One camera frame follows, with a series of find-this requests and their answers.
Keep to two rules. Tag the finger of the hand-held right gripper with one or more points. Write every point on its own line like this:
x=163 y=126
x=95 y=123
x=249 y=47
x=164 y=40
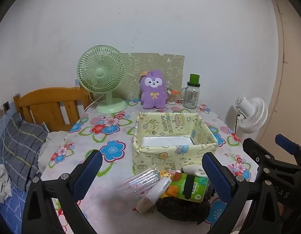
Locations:
x=286 y=144
x=255 y=151

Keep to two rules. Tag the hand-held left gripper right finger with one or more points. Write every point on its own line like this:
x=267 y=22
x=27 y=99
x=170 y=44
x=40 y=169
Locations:
x=217 y=175

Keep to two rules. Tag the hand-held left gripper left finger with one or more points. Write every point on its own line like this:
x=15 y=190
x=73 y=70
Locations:
x=88 y=173

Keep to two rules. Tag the cartoon print tissue packet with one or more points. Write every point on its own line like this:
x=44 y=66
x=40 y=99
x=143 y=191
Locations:
x=179 y=187

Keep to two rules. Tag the dark knitted cloth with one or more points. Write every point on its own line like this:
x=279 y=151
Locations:
x=182 y=209

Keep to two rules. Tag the clear pack of straws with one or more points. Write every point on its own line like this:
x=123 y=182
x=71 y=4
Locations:
x=138 y=182

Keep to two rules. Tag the cartoon print fabric storage box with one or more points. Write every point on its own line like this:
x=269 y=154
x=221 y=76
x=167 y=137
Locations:
x=165 y=158

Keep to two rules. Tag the stack of brown paper cups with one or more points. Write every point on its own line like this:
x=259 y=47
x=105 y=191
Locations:
x=150 y=197

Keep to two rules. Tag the white standing fan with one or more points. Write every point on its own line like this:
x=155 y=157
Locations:
x=255 y=117

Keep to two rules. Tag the beige wooden door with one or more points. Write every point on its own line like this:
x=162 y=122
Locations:
x=291 y=78

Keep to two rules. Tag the grey plaid pillow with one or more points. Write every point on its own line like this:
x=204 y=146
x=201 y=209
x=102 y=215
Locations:
x=21 y=146

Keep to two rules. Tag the glass mug jar green lid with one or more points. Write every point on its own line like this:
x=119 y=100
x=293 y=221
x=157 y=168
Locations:
x=191 y=100

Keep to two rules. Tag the wooden chair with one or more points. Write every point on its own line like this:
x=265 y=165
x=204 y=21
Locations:
x=43 y=100

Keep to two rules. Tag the white crumpled cloth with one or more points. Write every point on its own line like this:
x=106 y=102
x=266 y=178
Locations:
x=1 y=185

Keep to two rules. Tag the toothpick jar with orange lid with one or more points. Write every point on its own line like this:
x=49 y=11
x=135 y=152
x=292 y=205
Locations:
x=173 y=98

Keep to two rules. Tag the blue bed sheet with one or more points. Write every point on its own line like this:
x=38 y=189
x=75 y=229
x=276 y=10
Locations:
x=9 y=219

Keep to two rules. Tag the purple plush toy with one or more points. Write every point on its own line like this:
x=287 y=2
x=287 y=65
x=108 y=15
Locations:
x=154 y=97

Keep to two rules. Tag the green desk fan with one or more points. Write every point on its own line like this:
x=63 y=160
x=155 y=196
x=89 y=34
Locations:
x=100 y=73

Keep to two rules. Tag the green patterned board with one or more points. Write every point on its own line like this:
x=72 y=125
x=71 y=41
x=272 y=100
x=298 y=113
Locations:
x=133 y=78

